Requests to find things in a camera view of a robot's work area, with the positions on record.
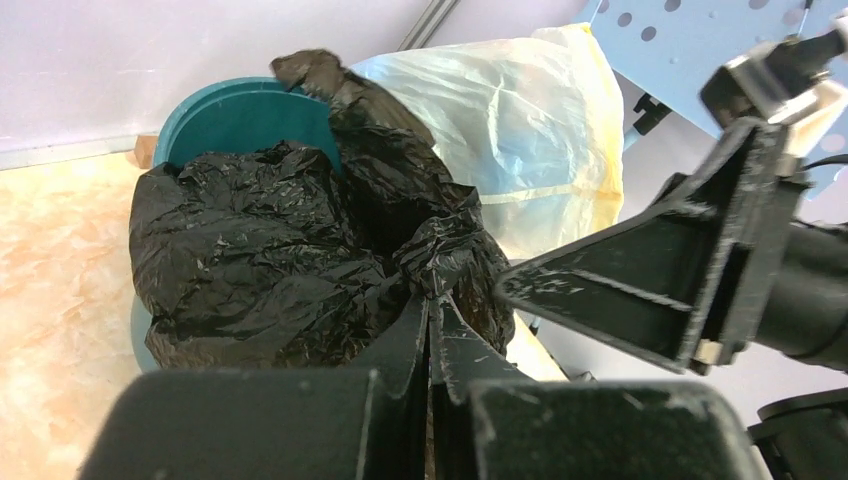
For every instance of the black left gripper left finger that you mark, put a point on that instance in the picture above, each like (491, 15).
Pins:
(365, 420)

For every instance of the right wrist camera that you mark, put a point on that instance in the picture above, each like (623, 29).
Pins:
(786, 83)

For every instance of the small brown wooden block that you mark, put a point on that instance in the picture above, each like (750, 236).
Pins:
(144, 150)

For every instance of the black trash bag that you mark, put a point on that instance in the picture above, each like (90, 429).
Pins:
(423, 230)

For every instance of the teal plastic trash bin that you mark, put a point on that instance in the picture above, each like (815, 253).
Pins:
(245, 119)

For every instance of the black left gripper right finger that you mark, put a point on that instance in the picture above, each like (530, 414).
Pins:
(494, 422)

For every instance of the translucent bag of trash bags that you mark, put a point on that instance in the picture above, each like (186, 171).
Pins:
(534, 123)

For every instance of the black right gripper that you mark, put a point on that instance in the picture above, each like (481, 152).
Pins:
(718, 263)

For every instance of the perforated light blue panel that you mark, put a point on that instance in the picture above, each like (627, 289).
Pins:
(670, 49)

